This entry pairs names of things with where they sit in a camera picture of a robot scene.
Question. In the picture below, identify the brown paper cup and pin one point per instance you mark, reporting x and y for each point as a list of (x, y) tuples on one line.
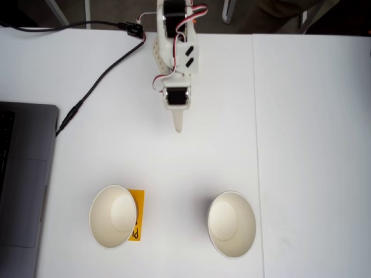
[(232, 226), (107, 220)]

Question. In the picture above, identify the black controller board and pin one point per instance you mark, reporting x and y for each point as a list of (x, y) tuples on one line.
[(134, 29)]

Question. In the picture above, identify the person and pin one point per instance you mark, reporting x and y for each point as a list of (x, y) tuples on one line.
[(278, 14)]

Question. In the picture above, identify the yellow handwritten sticky note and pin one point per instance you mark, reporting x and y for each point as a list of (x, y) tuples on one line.
[(139, 202)]

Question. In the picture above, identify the grey chair leg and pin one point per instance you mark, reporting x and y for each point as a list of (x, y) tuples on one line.
[(303, 23), (227, 16)]

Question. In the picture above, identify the grey metal table leg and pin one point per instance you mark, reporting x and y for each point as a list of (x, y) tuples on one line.
[(88, 14), (56, 11)]

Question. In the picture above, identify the dark grey laptop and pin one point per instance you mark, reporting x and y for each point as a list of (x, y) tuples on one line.
[(26, 173)]

